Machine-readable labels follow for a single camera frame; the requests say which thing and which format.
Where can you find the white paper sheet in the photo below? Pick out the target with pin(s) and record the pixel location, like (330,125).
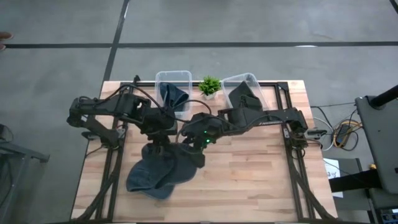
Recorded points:
(334,174)

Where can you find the black aluminium table frame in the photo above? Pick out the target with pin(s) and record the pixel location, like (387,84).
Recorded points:
(292,180)

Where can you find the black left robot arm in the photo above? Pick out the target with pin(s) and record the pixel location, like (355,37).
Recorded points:
(105,109)

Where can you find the grey metal stand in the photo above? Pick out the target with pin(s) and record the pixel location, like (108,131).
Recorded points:
(18,152)

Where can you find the silver frame bracket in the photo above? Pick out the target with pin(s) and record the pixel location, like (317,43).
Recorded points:
(286,132)

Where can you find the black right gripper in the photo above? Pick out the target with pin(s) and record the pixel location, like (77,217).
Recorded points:
(205,127)

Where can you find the clear plastic storage bin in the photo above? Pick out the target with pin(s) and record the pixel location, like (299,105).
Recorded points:
(174,76)
(245,77)

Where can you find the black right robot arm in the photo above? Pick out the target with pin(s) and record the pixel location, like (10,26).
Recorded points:
(267,118)

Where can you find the green plant in white pot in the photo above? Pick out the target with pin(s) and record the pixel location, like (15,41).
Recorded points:
(210,87)

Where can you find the dark grey bucket hat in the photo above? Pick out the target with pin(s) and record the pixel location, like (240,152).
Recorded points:
(245,96)

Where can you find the black power adapter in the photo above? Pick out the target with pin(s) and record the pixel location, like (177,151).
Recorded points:
(343,133)

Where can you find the grey equipment cart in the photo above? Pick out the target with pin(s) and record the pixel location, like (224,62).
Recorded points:
(377,140)

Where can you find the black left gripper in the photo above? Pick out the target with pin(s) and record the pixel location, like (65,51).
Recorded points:
(160,121)

